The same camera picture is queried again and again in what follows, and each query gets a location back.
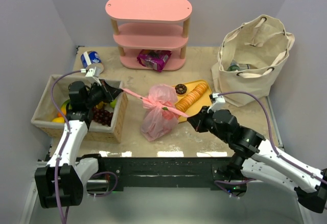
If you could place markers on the clear water bottle green label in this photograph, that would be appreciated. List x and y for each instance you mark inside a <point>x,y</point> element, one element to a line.
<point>235,66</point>

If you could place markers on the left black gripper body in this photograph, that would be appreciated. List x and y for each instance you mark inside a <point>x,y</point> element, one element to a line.
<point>104,91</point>

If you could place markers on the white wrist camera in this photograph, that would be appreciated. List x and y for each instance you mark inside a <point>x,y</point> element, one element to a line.
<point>217,101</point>
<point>92,74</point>

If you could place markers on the pink three-tier shelf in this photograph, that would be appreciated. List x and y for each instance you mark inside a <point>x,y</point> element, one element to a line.
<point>150,25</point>

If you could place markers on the yellow plastic tray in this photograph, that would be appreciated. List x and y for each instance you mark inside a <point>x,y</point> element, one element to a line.
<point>203,101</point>

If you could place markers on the pink plastic bag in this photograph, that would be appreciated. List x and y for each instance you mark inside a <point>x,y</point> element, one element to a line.
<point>161,115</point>

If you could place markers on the long baguette bread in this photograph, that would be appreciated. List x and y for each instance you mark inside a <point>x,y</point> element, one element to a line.
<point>192,97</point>

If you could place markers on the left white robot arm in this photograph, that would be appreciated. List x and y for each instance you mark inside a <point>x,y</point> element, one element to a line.
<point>69,137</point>

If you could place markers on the green fruit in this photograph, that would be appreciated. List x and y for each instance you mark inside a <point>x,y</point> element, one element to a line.
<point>113,103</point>

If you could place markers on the orange mango fruit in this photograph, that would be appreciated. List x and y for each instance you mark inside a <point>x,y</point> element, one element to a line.
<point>64,107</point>

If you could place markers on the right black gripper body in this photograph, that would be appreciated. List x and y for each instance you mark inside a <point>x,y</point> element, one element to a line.
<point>200,121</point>

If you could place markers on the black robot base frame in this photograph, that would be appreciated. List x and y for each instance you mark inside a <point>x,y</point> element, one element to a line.
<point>166,172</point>

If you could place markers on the yellow banana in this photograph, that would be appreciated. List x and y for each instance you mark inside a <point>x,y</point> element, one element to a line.
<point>100,105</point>

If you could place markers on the cream canvas tote bag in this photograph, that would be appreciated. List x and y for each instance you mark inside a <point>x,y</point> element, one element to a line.
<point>263,43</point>

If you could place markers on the blue white tin can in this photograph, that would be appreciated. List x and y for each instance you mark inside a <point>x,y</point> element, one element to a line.
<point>90,60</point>

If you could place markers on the purple snack packet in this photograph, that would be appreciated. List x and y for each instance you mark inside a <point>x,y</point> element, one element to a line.
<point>154,59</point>

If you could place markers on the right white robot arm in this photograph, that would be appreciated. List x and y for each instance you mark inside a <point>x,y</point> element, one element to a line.
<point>256,157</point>

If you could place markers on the chocolate donut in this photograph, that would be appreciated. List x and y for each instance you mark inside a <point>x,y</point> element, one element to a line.
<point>181,89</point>

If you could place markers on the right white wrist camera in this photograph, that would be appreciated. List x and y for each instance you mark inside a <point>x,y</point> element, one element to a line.
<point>217,101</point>

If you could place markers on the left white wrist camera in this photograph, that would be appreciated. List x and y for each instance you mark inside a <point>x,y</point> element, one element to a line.
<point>92,74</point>

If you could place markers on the dark red grapes bunch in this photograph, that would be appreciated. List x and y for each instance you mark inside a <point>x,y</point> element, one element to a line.
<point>102,116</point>

